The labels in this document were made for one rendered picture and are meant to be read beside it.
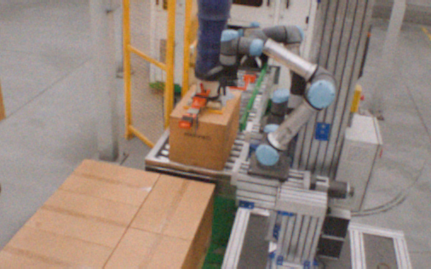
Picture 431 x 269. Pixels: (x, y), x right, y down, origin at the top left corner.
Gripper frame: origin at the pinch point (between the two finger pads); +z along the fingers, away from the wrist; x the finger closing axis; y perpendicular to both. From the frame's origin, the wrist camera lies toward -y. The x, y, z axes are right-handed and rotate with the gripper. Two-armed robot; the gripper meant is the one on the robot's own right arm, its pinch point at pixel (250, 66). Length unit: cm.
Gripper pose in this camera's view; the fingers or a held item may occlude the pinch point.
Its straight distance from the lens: 346.9
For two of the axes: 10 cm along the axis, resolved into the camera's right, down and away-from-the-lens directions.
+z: -0.6, 8.7, 4.9
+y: -2.1, 4.7, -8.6
